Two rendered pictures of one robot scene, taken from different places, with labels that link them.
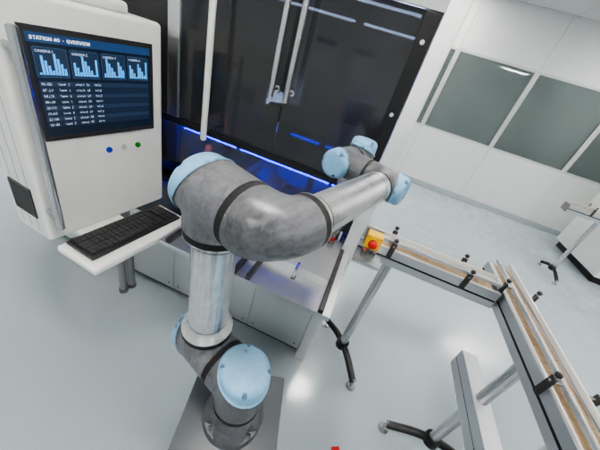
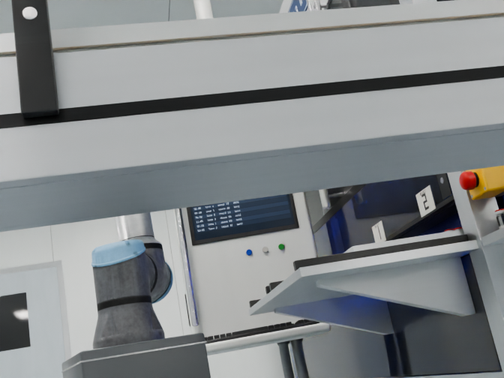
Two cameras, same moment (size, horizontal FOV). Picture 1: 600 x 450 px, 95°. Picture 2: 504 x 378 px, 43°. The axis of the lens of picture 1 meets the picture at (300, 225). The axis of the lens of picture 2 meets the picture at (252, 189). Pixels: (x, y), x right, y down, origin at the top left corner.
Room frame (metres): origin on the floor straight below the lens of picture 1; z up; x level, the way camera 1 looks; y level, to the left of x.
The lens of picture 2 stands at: (0.12, -1.37, 0.70)
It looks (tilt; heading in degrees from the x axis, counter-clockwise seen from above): 16 degrees up; 68
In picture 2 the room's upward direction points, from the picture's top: 11 degrees counter-clockwise
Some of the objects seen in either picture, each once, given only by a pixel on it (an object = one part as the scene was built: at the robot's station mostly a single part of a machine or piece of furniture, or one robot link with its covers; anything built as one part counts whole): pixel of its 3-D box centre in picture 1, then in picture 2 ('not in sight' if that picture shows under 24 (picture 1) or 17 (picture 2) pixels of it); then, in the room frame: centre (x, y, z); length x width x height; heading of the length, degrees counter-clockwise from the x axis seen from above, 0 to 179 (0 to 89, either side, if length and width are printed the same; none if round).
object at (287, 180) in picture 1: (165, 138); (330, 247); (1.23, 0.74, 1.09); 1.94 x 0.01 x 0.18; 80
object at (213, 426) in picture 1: (235, 406); (127, 324); (0.33, 0.02, 0.84); 0.15 x 0.15 x 0.10
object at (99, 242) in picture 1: (129, 227); (258, 332); (0.86, 0.67, 0.82); 0.40 x 0.14 x 0.02; 164
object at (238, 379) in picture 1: (240, 379); (121, 271); (0.34, 0.02, 0.96); 0.13 x 0.12 x 0.14; 60
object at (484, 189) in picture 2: (373, 239); (489, 178); (1.07, -0.33, 1.00); 0.08 x 0.07 x 0.07; 170
